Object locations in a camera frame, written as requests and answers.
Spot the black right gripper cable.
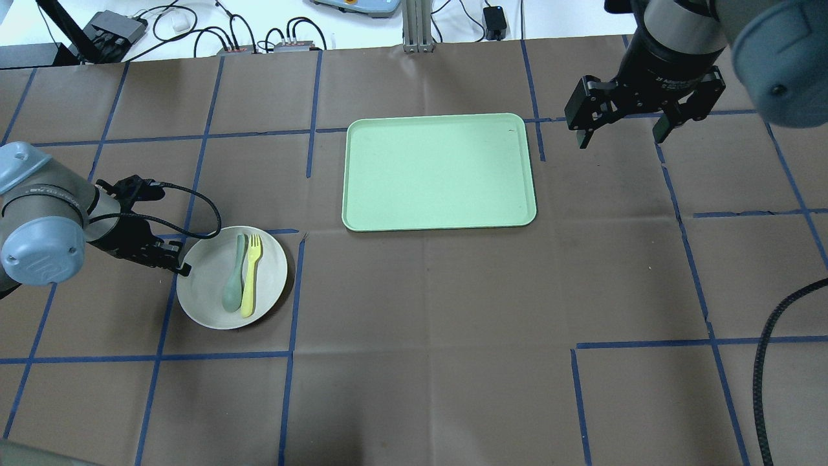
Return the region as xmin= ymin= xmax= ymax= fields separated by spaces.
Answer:
xmin=752 ymin=278 xmax=828 ymax=466

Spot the teal green plastic spoon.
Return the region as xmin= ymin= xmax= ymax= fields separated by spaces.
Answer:
xmin=222 ymin=234 xmax=246 ymax=313

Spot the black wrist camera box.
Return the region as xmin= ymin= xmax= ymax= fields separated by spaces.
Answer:
xmin=94 ymin=175 xmax=166 ymax=205

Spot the small orange connector box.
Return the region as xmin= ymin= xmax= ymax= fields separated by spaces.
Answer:
xmin=216 ymin=45 xmax=259 ymax=56

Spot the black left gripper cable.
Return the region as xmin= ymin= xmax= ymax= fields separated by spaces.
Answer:
xmin=87 ymin=183 xmax=223 ymax=241

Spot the grey usb hub box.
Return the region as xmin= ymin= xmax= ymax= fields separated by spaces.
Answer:
xmin=83 ymin=10 xmax=148 ymax=63

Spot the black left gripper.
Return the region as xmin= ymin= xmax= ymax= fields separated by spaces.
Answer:
xmin=87 ymin=194 xmax=191 ymax=277

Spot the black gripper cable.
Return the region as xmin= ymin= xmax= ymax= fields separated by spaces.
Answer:
xmin=87 ymin=183 xmax=223 ymax=241
xmin=752 ymin=278 xmax=828 ymax=466

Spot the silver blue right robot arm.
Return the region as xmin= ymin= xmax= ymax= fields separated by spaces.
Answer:
xmin=565 ymin=1 xmax=827 ymax=149

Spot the white round plate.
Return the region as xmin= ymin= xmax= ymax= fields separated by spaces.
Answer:
xmin=177 ymin=225 xmax=288 ymax=330

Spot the black power adapter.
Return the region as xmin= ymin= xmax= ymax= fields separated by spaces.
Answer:
xmin=483 ymin=5 xmax=508 ymax=41

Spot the light green plastic tray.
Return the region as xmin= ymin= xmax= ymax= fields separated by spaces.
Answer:
xmin=341 ymin=114 xmax=538 ymax=232

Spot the aluminium frame post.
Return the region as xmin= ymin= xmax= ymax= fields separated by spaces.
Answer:
xmin=401 ymin=0 xmax=435 ymax=54

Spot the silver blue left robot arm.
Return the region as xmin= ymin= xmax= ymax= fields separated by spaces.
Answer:
xmin=1 ymin=142 xmax=191 ymax=296

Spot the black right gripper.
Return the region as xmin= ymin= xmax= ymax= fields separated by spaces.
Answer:
xmin=565 ymin=29 xmax=726 ymax=150

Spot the black monitor stand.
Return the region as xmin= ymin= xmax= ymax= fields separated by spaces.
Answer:
xmin=1 ymin=1 xmax=102 ymax=70

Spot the yellow plastic fork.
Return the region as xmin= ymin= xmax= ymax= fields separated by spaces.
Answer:
xmin=240 ymin=235 xmax=263 ymax=318

